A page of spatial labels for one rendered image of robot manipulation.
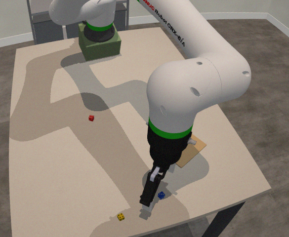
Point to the tan square mat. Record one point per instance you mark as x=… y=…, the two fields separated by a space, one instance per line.
x=190 y=151

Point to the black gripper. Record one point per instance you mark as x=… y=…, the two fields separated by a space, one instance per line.
x=162 y=163

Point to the yellow die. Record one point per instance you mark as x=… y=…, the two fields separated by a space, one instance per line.
x=120 y=216

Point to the blue die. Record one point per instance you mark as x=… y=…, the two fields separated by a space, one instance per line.
x=161 y=195

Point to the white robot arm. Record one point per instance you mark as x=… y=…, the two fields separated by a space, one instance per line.
x=214 y=72

